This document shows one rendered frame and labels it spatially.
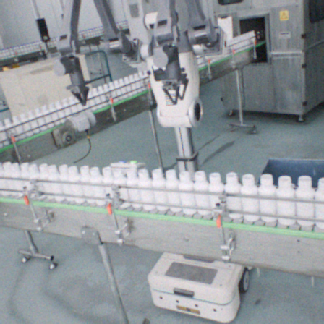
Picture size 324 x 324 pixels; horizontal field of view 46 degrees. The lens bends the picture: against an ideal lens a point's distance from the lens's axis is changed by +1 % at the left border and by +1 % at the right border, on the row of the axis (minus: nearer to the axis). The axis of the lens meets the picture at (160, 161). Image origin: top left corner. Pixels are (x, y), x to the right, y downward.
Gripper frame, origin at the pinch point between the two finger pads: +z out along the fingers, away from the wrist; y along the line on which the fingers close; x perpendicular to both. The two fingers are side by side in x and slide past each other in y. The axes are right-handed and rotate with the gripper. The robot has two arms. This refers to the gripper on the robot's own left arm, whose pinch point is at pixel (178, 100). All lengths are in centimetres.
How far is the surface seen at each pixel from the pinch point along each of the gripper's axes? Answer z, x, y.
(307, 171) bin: 51, -39, 46
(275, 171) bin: 51, -24, 46
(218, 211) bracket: 32.1, -20.7, -24.9
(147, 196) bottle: 33.6, 11.7, -16.6
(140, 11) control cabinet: -28, 302, 514
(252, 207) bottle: 34.7, -29.5, -16.6
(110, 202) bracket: 32.4, 23.8, -25.1
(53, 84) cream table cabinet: 43, 324, 274
